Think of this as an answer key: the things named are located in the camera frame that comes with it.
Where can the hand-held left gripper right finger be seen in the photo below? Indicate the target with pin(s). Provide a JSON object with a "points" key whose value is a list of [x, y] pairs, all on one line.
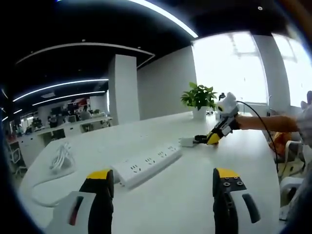
{"points": [[225, 209]]}

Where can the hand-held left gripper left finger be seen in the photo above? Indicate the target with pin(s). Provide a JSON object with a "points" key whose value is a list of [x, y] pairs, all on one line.
{"points": [[100, 207]]}

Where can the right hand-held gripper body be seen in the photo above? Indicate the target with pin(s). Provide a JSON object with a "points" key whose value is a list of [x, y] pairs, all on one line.
{"points": [[228, 107]]}

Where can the long ceiling light strip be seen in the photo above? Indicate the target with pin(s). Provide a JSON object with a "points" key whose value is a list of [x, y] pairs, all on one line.
{"points": [[168, 17]]}

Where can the person's grey sleeve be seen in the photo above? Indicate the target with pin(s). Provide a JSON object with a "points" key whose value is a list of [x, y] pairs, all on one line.
{"points": [[306, 126]]}

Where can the white chair beside desk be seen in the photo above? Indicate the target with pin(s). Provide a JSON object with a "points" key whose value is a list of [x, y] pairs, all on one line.
{"points": [[292, 156]]}

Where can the white plant pot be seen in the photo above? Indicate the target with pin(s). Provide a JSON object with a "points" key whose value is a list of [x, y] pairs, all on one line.
{"points": [[199, 114]]}

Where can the white charger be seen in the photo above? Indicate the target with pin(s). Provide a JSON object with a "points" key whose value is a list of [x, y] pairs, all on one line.
{"points": [[186, 142]]}

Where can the white power strip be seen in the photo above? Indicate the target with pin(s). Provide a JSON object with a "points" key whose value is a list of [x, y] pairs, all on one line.
{"points": [[146, 165]]}

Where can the orange cloth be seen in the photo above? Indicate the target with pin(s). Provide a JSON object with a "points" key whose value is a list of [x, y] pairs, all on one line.
{"points": [[280, 142]]}

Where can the green potted plant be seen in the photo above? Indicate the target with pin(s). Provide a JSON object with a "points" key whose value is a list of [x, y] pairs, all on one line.
{"points": [[200, 96]]}

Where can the white office desk row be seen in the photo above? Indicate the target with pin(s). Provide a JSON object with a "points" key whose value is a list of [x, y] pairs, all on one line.
{"points": [[61, 131]]}

